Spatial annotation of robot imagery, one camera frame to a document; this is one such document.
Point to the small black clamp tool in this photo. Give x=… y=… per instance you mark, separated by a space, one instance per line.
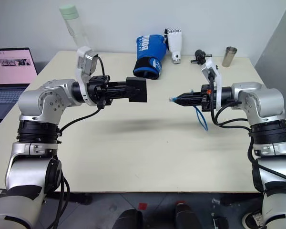
x=200 y=57

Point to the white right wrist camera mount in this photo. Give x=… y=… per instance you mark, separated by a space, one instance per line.
x=213 y=69

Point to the round white-rimmed black base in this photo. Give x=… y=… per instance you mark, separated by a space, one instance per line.
x=252 y=220

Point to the open grey laptop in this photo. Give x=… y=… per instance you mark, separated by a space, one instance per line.
x=7 y=71

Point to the white robotic hand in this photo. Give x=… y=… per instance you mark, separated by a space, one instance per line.
x=175 y=44

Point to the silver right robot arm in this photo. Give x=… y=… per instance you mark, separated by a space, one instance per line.
x=264 y=102

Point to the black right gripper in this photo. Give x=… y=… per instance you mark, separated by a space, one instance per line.
x=206 y=97

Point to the blue boxing glove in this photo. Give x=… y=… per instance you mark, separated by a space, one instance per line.
x=149 y=56

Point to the small black floor box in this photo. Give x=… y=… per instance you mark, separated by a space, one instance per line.
x=221 y=223

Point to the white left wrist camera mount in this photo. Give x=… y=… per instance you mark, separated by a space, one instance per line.
x=84 y=64

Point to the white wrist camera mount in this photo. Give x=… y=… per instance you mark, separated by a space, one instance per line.
x=84 y=64
x=213 y=69

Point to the dark rounded shape with red mark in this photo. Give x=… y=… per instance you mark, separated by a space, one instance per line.
x=188 y=215

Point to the steel cup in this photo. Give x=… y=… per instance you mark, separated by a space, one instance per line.
x=228 y=57

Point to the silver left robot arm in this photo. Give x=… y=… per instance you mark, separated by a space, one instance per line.
x=38 y=100

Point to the clear bottle with green lid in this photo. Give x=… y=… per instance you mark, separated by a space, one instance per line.
x=77 y=31

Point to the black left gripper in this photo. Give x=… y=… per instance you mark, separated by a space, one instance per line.
x=97 y=89

